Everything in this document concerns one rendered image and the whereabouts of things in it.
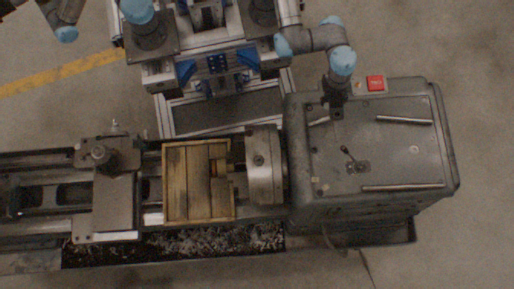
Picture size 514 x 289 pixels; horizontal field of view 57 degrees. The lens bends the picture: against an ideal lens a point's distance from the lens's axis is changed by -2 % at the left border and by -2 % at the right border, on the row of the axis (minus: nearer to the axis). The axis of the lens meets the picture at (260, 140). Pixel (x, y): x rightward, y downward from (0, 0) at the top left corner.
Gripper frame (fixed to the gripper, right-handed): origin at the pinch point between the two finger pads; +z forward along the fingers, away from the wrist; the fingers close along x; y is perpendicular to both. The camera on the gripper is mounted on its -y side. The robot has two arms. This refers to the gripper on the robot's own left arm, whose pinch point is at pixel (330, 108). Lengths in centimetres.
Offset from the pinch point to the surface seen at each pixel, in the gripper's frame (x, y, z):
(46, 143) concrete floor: 163, 43, 130
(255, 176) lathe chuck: 28.6, -20.4, 8.6
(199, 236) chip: 58, -32, 72
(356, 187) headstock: -6.0, -28.1, 4.4
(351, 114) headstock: -7.9, -0.9, 4.5
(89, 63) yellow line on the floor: 136, 98, 130
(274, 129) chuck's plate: 20.4, -2.7, 9.5
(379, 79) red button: -20.1, 11.7, 3.4
